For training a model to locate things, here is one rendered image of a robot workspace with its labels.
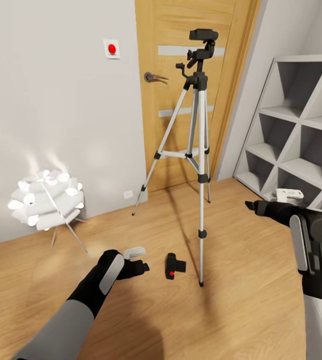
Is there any digital camera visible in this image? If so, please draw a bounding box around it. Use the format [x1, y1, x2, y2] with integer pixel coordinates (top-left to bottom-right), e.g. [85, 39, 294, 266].
[166, 252, 186, 280]

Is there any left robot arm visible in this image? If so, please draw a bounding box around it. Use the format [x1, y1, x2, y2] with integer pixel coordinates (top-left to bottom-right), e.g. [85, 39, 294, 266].
[10, 246, 150, 360]

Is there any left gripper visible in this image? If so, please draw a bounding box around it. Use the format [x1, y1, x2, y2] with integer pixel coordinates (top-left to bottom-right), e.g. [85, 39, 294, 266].
[116, 259, 150, 280]

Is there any camera tripod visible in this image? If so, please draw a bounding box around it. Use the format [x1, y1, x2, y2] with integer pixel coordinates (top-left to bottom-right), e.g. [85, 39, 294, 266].
[139, 28, 219, 287]

